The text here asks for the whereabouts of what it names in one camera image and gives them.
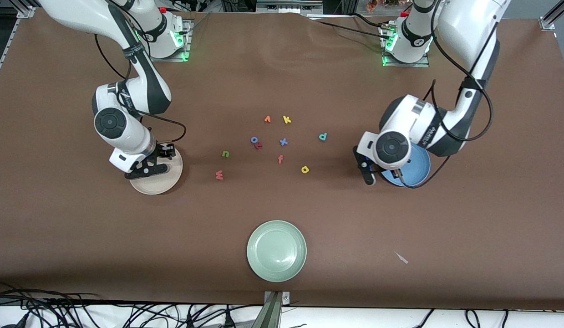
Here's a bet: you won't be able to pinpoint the beige round plate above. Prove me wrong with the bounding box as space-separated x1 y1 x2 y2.
129 150 183 195

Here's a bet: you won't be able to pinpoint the blue round plate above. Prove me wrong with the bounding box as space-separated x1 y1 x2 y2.
381 145 432 188

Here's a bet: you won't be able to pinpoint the brown table cover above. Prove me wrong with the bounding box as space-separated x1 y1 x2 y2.
0 10 564 310

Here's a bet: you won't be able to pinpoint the green round plate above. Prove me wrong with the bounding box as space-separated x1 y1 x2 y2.
247 220 307 283

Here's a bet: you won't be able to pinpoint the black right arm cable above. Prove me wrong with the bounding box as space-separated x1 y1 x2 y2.
94 0 188 147

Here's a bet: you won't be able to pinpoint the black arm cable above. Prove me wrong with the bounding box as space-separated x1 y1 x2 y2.
94 0 188 147
421 0 494 188

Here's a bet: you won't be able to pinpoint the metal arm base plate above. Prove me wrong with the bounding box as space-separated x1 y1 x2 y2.
142 17 192 62
381 23 431 68

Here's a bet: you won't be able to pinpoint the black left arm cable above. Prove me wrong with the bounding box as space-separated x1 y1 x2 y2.
421 0 494 188

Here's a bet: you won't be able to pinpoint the black cable on table cover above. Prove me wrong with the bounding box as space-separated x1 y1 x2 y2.
309 13 388 39

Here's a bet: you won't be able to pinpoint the metal table edge bracket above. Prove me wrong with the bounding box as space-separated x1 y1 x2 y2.
252 291 290 328

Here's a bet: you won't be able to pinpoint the tangled black floor cables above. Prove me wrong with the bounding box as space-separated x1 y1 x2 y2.
0 282 264 328

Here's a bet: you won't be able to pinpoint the aluminium profile rail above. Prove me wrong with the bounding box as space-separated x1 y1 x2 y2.
539 0 564 31
0 5 36 92

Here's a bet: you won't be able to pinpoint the silver metal frame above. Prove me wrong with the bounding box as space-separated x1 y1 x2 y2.
257 0 323 14

